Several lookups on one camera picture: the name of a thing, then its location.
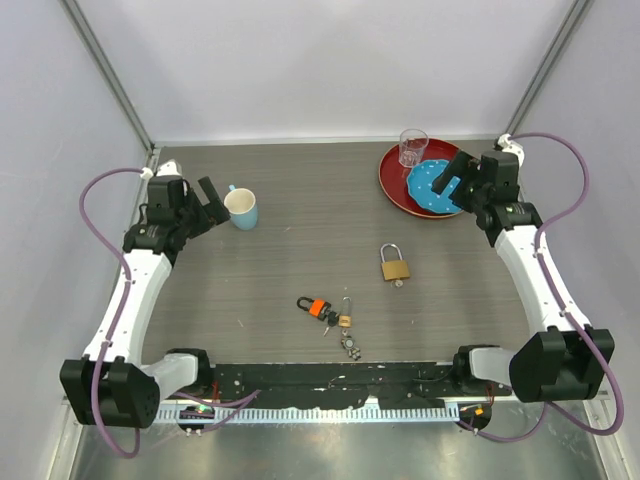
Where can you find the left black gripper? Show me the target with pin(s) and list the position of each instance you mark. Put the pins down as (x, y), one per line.
(217, 218)

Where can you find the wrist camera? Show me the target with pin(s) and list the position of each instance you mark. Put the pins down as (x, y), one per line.
(170, 168)
(506, 143)

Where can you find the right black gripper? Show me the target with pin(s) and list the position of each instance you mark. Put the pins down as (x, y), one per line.
(456, 167)

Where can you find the clear plastic cup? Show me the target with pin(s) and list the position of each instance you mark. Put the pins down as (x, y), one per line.
(412, 145)

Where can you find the light blue mug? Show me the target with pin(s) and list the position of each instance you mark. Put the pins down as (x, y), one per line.
(242, 206)

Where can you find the red round tray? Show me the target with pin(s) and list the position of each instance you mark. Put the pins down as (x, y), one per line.
(392, 177)

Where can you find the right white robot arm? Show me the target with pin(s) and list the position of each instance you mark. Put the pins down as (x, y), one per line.
(564, 358)

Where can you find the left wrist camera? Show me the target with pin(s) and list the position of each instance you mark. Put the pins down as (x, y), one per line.
(170, 168)

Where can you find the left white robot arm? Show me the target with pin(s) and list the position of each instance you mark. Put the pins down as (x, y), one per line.
(109, 385)

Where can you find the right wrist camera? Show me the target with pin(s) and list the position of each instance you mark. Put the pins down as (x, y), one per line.
(506, 143)

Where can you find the large brass padlock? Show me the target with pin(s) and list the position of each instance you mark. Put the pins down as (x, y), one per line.
(396, 269)

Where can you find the blue dotted plate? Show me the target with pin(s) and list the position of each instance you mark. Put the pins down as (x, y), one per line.
(419, 185)

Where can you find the white slotted cable duct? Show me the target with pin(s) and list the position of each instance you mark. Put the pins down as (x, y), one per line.
(190, 415)

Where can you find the small brass padlock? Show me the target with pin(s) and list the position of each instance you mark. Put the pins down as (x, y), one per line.
(345, 314)

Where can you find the small black keys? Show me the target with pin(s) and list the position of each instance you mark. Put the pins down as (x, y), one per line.
(332, 319)

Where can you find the orange black padlock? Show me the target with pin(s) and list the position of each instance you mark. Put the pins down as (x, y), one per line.
(317, 308)

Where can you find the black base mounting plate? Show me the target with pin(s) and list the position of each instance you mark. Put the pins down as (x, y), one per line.
(339, 386)

